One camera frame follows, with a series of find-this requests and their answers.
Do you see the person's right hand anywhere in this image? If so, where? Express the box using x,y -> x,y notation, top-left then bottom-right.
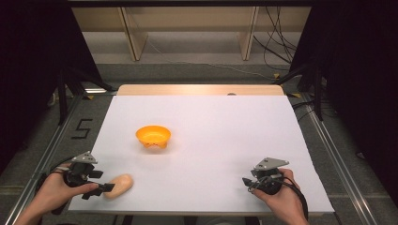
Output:
252,168 -> 304,221

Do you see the black overhead frame bar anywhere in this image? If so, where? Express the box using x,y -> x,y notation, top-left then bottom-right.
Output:
67,0 -> 314,8

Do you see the light wooden furniture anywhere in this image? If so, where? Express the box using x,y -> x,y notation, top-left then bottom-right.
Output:
71,6 -> 313,63

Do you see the bundle of black floor cables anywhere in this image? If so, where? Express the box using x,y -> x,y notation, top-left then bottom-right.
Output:
253,6 -> 299,71

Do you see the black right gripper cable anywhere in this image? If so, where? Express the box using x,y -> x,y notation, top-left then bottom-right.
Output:
280,177 -> 310,221

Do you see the orange plastic bowl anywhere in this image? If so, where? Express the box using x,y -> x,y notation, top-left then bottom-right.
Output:
135,125 -> 173,150

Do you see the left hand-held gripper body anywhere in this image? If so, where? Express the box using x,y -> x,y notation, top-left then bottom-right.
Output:
63,151 -> 104,188

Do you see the black curtain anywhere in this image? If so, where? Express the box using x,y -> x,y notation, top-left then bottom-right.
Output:
0,0 -> 103,176
289,0 -> 398,205

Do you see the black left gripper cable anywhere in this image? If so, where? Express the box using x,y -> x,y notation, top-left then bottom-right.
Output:
35,156 -> 77,217

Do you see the aluminium floor rail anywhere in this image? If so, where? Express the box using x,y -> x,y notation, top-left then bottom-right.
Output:
300,93 -> 380,225
4,93 -> 83,225

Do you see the white table cover sheet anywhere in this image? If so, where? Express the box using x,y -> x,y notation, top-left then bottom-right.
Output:
68,95 -> 335,214

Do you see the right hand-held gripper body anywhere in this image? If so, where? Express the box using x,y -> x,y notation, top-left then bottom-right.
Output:
247,157 -> 290,196

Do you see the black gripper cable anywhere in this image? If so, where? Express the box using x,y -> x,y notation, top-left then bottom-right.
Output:
280,177 -> 310,221
35,156 -> 77,217

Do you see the tan bread roll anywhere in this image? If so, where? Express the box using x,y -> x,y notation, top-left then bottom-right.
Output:
102,173 -> 134,200

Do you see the black metal stand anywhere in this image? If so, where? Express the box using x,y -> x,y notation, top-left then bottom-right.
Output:
56,66 -> 117,127
275,61 -> 325,122

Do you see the person's left hand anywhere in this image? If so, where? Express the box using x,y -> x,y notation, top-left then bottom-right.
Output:
39,162 -> 100,218

